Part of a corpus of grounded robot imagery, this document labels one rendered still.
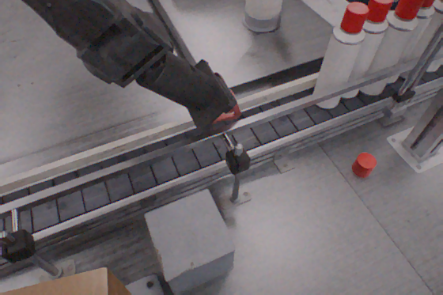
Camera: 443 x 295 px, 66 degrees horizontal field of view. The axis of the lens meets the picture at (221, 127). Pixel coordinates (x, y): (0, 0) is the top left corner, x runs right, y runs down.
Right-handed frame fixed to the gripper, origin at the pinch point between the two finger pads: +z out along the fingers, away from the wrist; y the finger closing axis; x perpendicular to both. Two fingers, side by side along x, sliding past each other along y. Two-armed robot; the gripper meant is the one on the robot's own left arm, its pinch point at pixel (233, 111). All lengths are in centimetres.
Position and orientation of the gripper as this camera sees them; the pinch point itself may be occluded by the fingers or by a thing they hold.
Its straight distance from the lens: 58.0
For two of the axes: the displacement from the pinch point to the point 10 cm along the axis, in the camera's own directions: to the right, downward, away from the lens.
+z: 5.7, 2.6, 7.8
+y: -4.1, -7.3, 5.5
